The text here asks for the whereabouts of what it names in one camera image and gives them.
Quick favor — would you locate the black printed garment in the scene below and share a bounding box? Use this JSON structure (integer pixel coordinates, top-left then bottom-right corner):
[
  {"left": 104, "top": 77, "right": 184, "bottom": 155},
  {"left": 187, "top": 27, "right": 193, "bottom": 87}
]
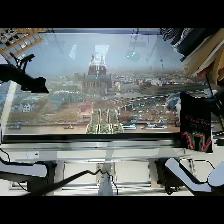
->
[{"left": 179, "top": 91, "right": 214, "bottom": 154}]

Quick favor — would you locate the black white patterned garment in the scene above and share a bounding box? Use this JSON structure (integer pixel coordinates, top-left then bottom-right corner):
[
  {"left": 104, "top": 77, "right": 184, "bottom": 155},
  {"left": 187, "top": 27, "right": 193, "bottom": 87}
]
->
[{"left": 159, "top": 27, "right": 194, "bottom": 48}]

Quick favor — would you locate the beige garment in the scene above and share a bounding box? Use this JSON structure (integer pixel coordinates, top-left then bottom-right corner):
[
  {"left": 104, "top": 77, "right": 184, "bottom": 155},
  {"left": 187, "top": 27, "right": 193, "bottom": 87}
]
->
[{"left": 182, "top": 33, "right": 224, "bottom": 86}]

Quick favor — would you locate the silver frame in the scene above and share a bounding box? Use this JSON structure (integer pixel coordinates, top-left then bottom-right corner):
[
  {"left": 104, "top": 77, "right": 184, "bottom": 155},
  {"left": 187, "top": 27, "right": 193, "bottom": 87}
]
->
[{"left": 0, "top": 132, "right": 224, "bottom": 197}]

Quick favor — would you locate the black cable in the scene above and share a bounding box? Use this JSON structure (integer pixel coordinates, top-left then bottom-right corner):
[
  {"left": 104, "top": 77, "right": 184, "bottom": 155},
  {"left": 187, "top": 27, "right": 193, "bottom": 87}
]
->
[{"left": 89, "top": 167, "right": 120, "bottom": 196}]

